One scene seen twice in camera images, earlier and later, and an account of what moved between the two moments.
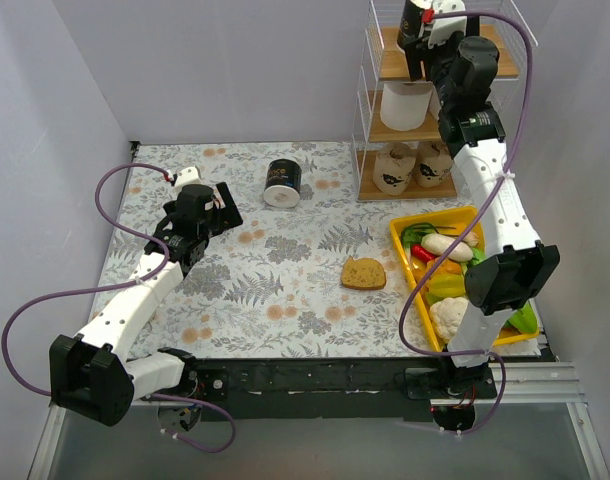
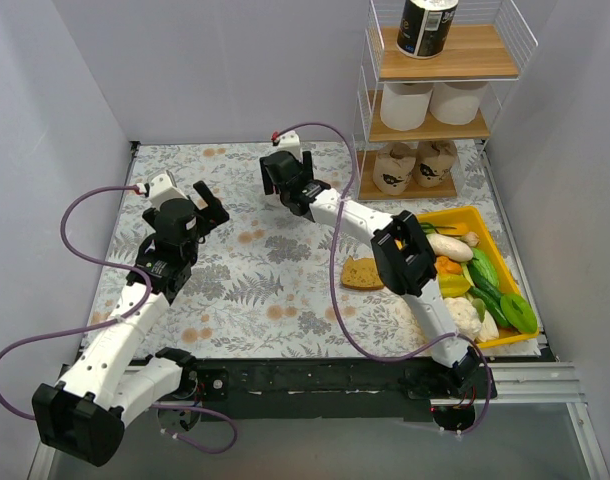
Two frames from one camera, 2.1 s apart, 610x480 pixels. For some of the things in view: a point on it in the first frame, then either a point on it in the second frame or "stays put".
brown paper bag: (393, 168) stays put
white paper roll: (404, 104) stays put
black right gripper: (415, 61) -> (287, 177)
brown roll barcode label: (433, 161) stays put
